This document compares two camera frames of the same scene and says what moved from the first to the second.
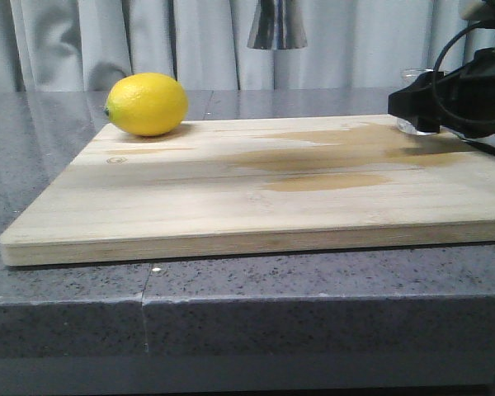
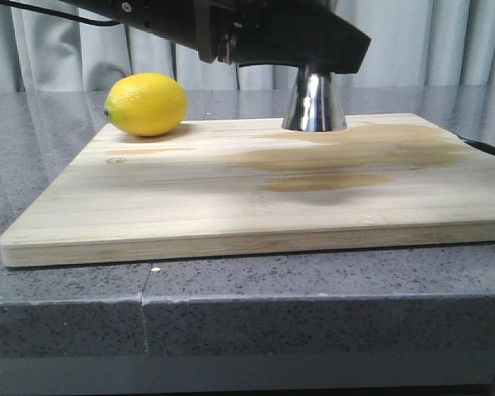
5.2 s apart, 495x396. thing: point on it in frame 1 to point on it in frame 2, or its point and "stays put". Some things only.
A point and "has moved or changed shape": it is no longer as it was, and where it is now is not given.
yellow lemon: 146,105 stays put
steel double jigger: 277,25 has moved or changed shape
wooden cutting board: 268,186 stays put
